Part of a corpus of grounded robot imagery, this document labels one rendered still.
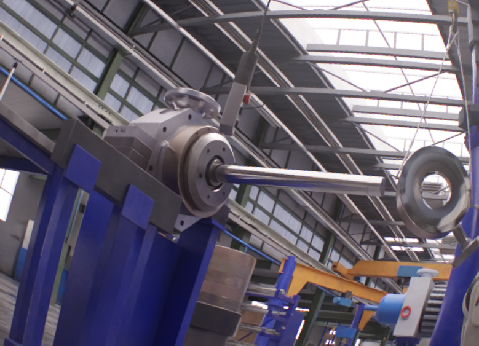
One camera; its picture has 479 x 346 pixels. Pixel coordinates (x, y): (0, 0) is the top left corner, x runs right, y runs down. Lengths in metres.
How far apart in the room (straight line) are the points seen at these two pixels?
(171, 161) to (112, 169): 0.57
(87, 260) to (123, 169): 0.52
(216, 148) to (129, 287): 0.80
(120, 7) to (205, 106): 8.61
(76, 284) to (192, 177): 0.70
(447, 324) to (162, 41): 9.87
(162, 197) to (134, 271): 0.29
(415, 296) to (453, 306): 2.16
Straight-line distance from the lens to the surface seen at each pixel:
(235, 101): 1.59
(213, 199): 2.56
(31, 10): 9.89
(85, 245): 2.37
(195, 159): 2.46
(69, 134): 1.80
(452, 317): 3.43
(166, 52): 12.16
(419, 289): 5.58
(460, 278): 3.49
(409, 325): 5.51
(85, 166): 1.84
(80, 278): 2.35
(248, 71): 1.65
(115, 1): 11.17
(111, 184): 1.94
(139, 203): 2.03
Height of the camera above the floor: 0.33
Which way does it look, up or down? 18 degrees up
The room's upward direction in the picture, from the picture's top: 18 degrees clockwise
